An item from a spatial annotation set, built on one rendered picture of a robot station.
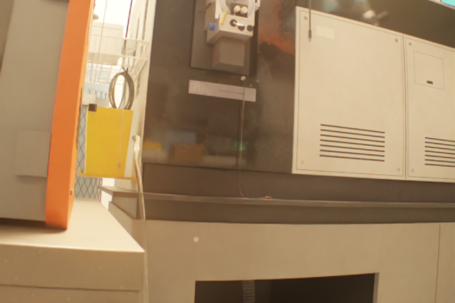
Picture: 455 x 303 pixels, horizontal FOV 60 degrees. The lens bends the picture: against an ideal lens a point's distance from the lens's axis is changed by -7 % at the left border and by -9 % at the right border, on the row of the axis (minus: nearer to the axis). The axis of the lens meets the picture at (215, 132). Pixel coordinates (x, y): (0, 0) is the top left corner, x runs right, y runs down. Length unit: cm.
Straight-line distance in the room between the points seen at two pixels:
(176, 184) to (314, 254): 38
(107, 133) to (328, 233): 60
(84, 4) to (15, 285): 26
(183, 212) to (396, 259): 62
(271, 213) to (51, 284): 79
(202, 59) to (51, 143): 74
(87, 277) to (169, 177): 74
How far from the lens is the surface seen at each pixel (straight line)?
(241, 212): 101
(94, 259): 31
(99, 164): 101
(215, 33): 102
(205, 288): 171
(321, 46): 123
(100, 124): 102
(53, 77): 41
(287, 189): 115
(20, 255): 32
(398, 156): 134
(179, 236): 95
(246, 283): 157
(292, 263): 106
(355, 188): 127
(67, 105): 39
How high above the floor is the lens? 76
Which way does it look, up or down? 7 degrees up
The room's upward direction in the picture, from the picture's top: 3 degrees clockwise
